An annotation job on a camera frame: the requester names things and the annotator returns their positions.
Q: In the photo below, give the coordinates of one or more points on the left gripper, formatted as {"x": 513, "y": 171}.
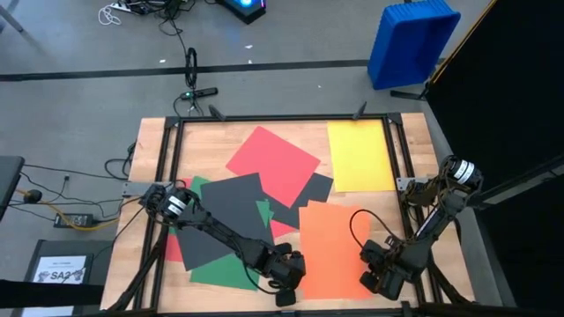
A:
{"x": 284, "y": 268}

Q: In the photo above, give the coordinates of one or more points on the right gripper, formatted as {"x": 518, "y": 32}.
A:
{"x": 398, "y": 268}

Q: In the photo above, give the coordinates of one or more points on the orange paper sheet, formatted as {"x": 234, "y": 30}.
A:
{"x": 335, "y": 255}

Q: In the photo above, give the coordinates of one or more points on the yellow paper sheet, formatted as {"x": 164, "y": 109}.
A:
{"x": 359, "y": 154}

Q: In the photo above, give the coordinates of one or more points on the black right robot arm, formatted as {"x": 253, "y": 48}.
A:
{"x": 434, "y": 220}

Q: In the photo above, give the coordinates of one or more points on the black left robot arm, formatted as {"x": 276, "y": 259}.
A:
{"x": 220, "y": 235}

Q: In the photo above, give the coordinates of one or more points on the green paper sheet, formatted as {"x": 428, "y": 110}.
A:
{"x": 199, "y": 184}
{"x": 224, "y": 275}

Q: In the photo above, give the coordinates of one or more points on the grey metal beam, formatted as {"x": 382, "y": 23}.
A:
{"x": 524, "y": 185}

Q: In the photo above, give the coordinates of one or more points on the black panel foot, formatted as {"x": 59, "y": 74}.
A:
{"x": 407, "y": 94}

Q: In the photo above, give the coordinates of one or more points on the black box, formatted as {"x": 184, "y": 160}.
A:
{"x": 101, "y": 260}

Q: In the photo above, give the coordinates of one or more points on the black power adapter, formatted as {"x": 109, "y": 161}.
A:
{"x": 75, "y": 220}

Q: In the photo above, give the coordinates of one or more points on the black divider panel yellow edge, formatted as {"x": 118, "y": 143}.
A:
{"x": 506, "y": 88}

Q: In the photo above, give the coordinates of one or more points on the large blue plastic bin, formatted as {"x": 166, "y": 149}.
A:
{"x": 410, "y": 44}

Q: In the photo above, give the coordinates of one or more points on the white SA2 label sheet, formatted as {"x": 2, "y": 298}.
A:
{"x": 57, "y": 266}

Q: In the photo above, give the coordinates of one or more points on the black computer blue light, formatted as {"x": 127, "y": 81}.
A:
{"x": 247, "y": 13}

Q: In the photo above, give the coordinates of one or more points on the black plug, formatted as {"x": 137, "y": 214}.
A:
{"x": 33, "y": 196}

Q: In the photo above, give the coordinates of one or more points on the white power strip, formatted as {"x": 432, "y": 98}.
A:
{"x": 120, "y": 5}

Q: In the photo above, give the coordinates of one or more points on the grey metal leg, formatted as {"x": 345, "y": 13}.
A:
{"x": 11, "y": 17}

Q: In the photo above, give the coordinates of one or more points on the grey bracket plate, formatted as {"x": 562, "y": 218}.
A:
{"x": 407, "y": 182}
{"x": 132, "y": 189}

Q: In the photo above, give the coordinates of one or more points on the black aluminium table frame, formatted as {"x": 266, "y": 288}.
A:
{"x": 286, "y": 117}

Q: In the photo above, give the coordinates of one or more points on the black camera bar green light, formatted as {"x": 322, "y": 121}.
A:
{"x": 200, "y": 92}

